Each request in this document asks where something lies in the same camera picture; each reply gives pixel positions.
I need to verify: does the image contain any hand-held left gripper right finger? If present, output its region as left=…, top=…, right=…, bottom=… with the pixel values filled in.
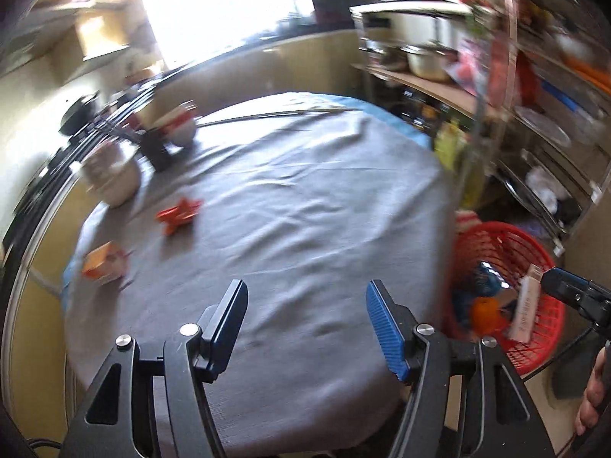
left=367, top=279, right=554, bottom=458

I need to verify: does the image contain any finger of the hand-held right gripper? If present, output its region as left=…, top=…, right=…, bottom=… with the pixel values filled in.
left=541, top=268, right=611, bottom=321

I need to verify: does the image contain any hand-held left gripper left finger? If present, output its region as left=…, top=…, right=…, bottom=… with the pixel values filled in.
left=60, top=279, right=249, bottom=458

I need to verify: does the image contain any white pink long box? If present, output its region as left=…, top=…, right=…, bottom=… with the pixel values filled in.
left=506, top=263, right=545, bottom=344

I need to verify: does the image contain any red plastic basket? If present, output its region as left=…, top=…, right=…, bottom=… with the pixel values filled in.
left=445, top=222, right=567, bottom=376

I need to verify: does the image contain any person's right hand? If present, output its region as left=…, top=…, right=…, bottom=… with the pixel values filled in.
left=574, top=342, right=611, bottom=436

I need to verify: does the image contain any blue plastic bag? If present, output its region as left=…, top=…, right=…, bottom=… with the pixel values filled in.
left=451, top=289, right=474, bottom=326

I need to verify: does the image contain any white plastic bag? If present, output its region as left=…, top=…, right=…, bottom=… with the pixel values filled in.
left=525, top=167, right=572, bottom=211

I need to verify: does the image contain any red white striped cloth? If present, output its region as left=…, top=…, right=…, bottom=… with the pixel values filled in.
left=456, top=210, right=484, bottom=235

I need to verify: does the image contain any red plastic wrapper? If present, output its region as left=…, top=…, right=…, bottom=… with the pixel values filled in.
left=157, top=197, right=202, bottom=235

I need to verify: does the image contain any grey tablecloth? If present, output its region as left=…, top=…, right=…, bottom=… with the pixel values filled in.
left=62, top=93, right=460, bottom=456

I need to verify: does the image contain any small orange box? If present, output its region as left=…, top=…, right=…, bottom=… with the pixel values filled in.
left=81, top=241, right=129, bottom=283

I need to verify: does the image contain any yellow snack packet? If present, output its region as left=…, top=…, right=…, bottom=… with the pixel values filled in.
left=432, top=119, right=467, bottom=173

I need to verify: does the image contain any cream mixing bowl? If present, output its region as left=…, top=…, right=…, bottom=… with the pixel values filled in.
left=79, top=140, right=142, bottom=208

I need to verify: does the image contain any black chopstick holder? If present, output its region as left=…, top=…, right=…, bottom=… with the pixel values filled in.
left=138, top=126, right=176, bottom=173

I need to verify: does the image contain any white red-banded bowl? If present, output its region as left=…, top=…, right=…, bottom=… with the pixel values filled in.
left=162, top=117, right=199, bottom=150
left=155, top=100, right=197, bottom=127

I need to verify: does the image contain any blue under cloth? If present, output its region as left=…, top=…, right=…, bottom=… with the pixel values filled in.
left=329, top=95, right=433, bottom=150

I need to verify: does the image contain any long thin bamboo stick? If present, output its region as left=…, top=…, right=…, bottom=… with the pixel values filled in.
left=196, top=107, right=360, bottom=129

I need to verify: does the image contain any pink plastic bag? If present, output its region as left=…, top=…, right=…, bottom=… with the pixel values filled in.
left=453, top=37, right=508, bottom=92

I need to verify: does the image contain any steel cooking pot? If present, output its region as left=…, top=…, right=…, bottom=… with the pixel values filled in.
left=400, top=44, right=460, bottom=83

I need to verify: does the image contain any black wok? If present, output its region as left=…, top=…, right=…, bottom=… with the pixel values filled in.
left=58, top=94, right=99, bottom=135

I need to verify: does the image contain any kitchen shelf rack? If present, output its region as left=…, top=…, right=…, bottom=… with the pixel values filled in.
left=350, top=0, right=492, bottom=122

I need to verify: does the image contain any bright window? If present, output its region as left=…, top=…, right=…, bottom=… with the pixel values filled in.
left=131, top=0, right=297, bottom=66

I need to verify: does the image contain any dark crate with vegetables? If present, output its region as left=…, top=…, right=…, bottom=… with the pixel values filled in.
left=296, top=0, right=369, bottom=28

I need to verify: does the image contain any metal wire dish rack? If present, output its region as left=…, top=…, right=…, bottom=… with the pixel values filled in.
left=482, top=0, right=611, bottom=255

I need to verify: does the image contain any yellow wall cabinet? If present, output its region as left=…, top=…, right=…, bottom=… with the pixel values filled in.
left=27, top=0, right=133, bottom=64

